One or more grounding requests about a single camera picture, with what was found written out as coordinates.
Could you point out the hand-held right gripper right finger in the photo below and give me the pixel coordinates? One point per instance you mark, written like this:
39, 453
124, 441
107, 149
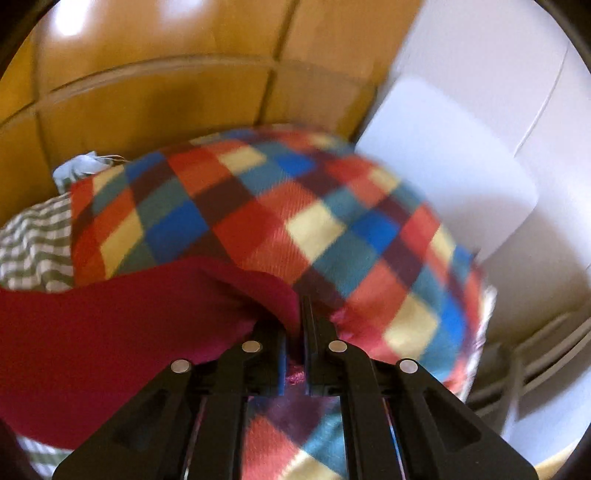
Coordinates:
308, 369

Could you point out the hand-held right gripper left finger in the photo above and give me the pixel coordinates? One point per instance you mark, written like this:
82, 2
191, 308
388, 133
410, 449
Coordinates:
281, 369

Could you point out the red knit garment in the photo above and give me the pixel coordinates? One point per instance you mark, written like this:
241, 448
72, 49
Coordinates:
115, 346

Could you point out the multicolour checked blanket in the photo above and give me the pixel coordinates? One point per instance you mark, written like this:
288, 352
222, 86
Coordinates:
277, 207

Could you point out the white rounded panel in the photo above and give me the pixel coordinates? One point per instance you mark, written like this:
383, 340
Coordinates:
443, 170

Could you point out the white basket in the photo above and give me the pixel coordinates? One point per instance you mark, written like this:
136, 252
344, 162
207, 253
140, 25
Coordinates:
549, 355

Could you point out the green gingham bed sheet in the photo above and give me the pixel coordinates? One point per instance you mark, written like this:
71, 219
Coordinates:
37, 244

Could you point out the light blue cloth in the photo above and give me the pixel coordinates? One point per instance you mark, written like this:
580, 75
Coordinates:
76, 168

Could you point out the wooden wardrobe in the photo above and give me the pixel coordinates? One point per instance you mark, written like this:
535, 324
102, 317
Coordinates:
161, 92

